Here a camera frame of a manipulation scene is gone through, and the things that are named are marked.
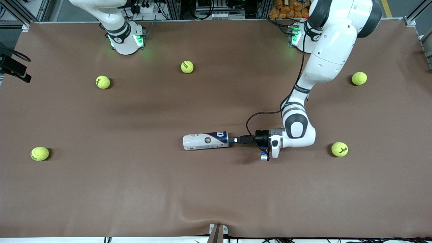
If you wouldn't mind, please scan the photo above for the white blue tennis ball can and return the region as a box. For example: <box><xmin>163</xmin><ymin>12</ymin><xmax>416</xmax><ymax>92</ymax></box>
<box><xmin>183</xmin><ymin>131</ymin><xmax>230</xmax><ymax>151</ymax></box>

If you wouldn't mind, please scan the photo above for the brown table mat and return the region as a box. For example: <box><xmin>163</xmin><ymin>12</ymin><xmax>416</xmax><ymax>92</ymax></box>
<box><xmin>0</xmin><ymin>19</ymin><xmax>432</xmax><ymax>238</ymax></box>

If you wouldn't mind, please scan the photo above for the white terminal strip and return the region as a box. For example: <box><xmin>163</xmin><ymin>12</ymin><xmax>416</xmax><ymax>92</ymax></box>
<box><xmin>210</xmin><ymin>12</ymin><xmax>246</xmax><ymax>20</ymax></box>

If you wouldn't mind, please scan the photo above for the orange bread roll pile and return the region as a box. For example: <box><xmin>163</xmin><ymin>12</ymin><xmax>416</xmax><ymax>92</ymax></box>
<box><xmin>269</xmin><ymin>0</ymin><xmax>310</xmax><ymax>19</ymax></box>

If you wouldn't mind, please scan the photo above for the white power strip with plugs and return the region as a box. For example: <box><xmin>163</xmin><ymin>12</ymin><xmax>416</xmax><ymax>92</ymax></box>
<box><xmin>132</xmin><ymin>3</ymin><xmax>160</xmax><ymax>15</ymax></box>

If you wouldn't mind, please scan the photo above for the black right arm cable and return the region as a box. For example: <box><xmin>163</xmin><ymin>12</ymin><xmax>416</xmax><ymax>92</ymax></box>
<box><xmin>0</xmin><ymin>43</ymin><xmax>31</xmax><ymax>62</ymax></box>

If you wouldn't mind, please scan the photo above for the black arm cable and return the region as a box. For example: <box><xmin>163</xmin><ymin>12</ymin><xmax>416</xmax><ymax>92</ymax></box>
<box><xmin>0</xmin><ymin>43</ymin><xmax>31</xmax><ymax>62</ymax></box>
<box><xmin>246</xmin><ymin>29</ymin><xmax>309</xmax><ymax>153</ymax></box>

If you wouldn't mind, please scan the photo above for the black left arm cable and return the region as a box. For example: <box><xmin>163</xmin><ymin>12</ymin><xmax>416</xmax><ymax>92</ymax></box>
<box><xmin>246</xmin><ymin>29</ymin><xmax>309</xmax><ymax>153</ymax></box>

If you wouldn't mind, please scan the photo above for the silver aluminium frame profile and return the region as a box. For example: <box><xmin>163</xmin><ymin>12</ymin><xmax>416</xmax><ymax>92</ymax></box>
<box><xmin>0</xmin><ymin>0</ymin><xmax>51</xmax><ymax>32</ymax></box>
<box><xmin>403</xmin><ymin>0</ymin><xmax>432</xmax><ymax>70</ymax></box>
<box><xmin>168</xmin><ymin>0</ymin><xmax>181</xmax><ymax>20</ymax></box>
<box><xmin>257</xmin><ymin>0</ymin><xmax>272</xmax><ymax>19</ymax></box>

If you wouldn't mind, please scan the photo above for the brown camera mount post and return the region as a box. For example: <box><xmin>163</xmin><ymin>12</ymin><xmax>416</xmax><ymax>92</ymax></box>
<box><xmin>207</xmin><ymin>224</ymin><xmax>225</xmax><ymax>243</ymax></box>

